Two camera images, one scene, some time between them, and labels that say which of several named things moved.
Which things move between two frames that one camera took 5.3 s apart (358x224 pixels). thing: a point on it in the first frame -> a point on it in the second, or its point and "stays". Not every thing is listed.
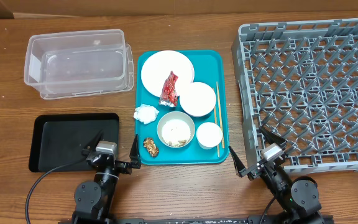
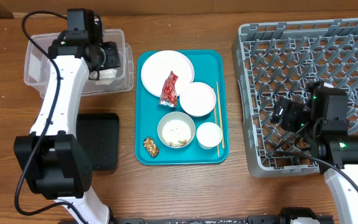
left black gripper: x=134 y=157 -> x=114 y=61
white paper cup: x=209 y=135 stays
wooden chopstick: x=220 y=118 stays
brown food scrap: x=149 y=144 stays
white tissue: x=145 y=113 -> x=106 y=76
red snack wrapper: x=168 y=96 stays
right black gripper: x=257 y=168 -> x=289 y=115
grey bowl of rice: x=176 y=129 stays
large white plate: x=157 y=66 stays
